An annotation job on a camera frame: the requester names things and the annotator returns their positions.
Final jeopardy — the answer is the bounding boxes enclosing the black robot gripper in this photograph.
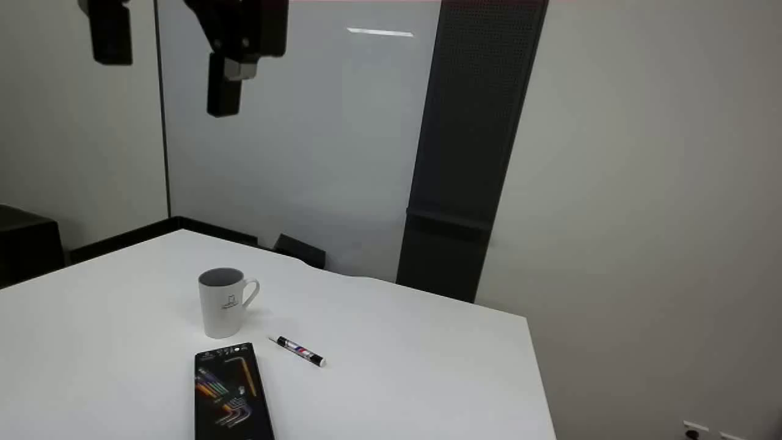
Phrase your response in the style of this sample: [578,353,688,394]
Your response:
[76,0,292,121]

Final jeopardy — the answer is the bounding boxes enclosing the white mug with logo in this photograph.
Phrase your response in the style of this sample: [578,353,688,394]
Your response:
[195,264,265,342]

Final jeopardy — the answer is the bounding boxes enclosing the black cabinet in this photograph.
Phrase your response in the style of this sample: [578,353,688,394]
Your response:
[0,204,68,288]

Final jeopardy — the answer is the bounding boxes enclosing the black box with colourful print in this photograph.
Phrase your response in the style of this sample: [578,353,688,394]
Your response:
[194,340,276,440]

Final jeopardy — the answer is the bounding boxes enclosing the dark vertical wall pillar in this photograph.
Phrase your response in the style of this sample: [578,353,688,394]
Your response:
[395,0,552,306]

